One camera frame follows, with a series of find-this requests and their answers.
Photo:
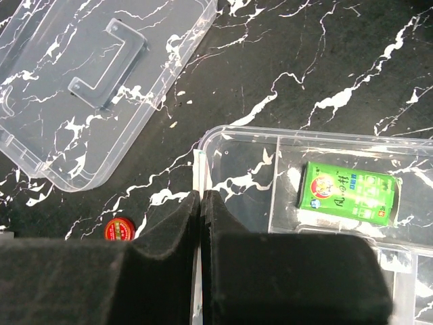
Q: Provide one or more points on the clear box lid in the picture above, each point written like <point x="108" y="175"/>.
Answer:
<point x="80" y="79"/>

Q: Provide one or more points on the small orange cap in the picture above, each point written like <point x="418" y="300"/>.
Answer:
<point x="119" y="228"/>

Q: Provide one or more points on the small green box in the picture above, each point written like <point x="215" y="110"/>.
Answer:
<point x="350" y="193"/>

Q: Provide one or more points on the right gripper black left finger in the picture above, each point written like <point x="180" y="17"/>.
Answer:
<point x="148" y="280"/>

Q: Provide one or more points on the clear divider tray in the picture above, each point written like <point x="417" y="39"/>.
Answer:
<point x="258" y="172"/>

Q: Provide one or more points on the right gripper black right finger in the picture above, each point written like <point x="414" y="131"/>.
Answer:
<point x="307" y="278"/>

